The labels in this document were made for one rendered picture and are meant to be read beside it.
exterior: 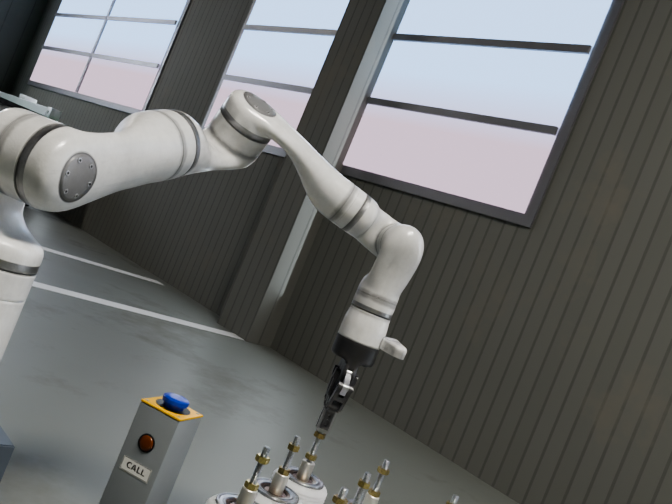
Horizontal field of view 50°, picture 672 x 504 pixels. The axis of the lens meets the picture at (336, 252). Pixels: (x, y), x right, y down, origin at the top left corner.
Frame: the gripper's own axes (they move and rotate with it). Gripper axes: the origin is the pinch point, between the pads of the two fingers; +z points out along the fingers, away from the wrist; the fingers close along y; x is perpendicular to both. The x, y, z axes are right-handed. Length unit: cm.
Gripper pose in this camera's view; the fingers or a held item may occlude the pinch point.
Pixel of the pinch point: (325, 419)
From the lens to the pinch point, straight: 122.3
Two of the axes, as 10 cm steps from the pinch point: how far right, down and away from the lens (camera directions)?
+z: -3.8, 9.2, 0.0
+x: 9.2, 3.8, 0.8
